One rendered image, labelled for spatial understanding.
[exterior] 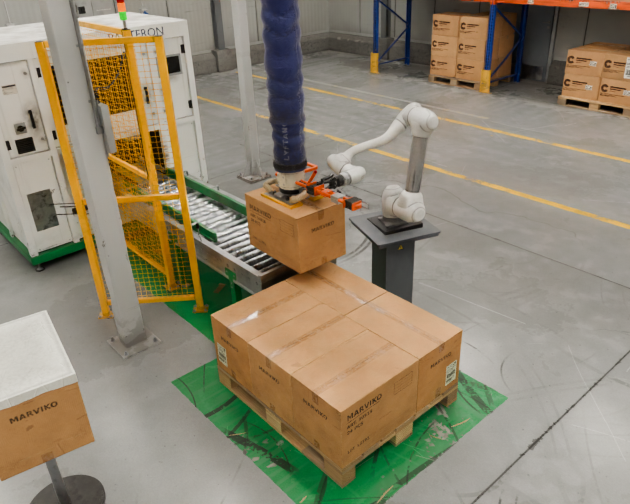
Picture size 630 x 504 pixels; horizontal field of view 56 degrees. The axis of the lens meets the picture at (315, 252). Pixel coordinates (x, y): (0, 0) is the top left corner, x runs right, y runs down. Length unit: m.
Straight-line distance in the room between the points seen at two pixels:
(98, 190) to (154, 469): 1.75
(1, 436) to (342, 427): 1.54
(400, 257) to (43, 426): 2.62
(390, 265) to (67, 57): 2.49
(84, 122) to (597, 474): 3.56
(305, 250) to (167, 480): 1.58
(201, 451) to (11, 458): 1.16
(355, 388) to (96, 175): 2.10
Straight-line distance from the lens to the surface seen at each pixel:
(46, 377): 2.82
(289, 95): 3.73
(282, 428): 3.69
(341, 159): 4.04
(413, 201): 4.05
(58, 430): 2.95
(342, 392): 3.16
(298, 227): 3.74
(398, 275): 4.45
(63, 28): 3.83
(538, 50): 12.30
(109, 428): 4.02
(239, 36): 6.98
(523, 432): 3.86
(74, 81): 3.88
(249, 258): 4.45
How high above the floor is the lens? 2.65
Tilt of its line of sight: 28 degrees down
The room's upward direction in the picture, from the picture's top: 3 degrees counter-clockwise
